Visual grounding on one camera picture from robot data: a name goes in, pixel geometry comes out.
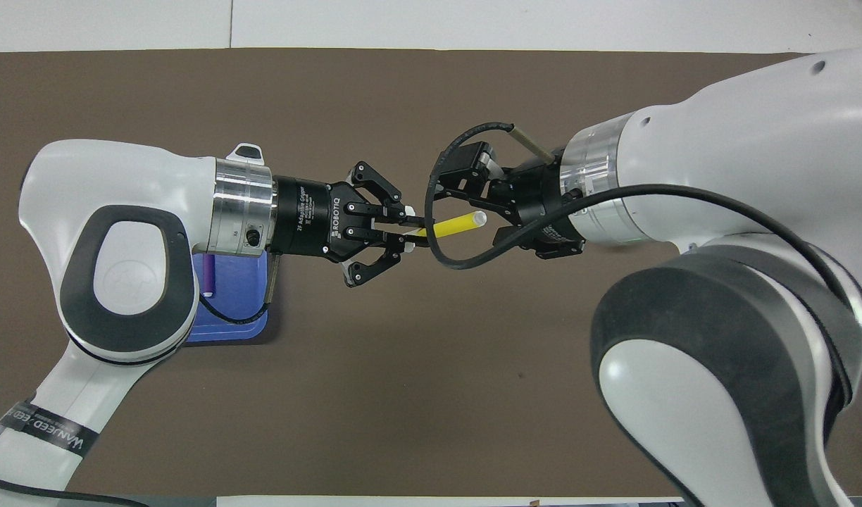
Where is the brown table mat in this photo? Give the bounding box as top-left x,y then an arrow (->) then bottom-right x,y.
0,48 -> 862,497

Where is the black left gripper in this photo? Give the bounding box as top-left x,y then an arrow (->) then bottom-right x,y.
270,161 -> 432,288

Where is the yellow marker pen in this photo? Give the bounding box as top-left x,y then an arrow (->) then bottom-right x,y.
417,211 -> 487,240

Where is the blue plastic tray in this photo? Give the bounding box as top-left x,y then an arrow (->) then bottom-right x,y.
185,250 -> 270,344

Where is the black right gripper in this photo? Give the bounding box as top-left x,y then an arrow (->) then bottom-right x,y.
435,141 -> 585,258

